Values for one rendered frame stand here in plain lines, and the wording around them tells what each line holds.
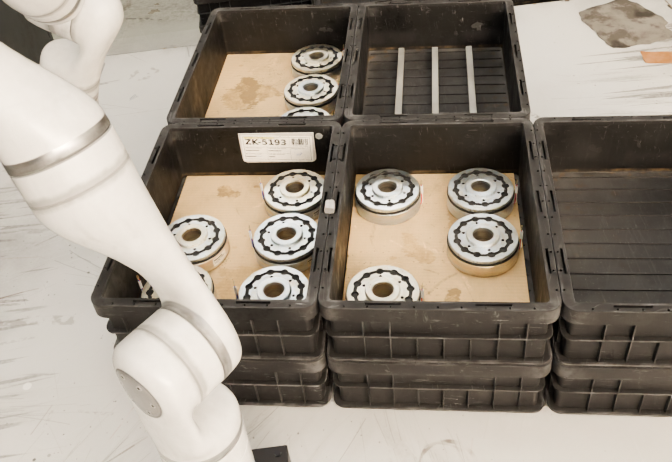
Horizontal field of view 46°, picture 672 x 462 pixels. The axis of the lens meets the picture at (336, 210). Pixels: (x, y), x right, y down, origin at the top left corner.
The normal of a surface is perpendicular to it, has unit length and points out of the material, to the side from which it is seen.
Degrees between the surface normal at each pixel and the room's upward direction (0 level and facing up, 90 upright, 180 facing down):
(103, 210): 76
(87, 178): 68
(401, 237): 0
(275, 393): 90
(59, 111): 48
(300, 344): 90
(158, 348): 15
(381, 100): 0
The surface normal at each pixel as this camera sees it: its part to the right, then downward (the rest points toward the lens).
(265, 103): -0.08, -0.74
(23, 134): 0.11, 0.33
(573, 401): -0.09, 0.66
